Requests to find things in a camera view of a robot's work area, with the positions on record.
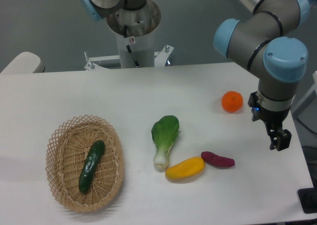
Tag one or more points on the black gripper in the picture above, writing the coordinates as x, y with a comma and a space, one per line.
273, 120

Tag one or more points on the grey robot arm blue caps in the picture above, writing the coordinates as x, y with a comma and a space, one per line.
260, 45

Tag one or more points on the green cucumber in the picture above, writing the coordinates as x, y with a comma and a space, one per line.
93, 158

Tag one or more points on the oval woven wicker basket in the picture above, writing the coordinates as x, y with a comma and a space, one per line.
66, 154

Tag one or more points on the orange tangerine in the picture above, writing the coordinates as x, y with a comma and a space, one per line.
232, 101

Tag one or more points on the black device at table edge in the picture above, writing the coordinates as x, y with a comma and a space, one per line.
308, 200

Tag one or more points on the purple sweet potato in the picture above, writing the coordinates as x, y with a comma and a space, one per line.
216, 160

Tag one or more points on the yellow orange mango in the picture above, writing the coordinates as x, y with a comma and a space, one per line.
185, 169

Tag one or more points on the green bok choy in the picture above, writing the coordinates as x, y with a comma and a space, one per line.
164, 134

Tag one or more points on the white chair backrest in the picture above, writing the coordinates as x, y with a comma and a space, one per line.
24, 63

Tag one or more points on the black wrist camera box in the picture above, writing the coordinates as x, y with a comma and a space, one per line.
255, 107

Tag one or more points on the white pedestal base bracket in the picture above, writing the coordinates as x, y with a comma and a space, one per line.
96, 63

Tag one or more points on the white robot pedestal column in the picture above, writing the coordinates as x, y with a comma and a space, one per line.
135, 32

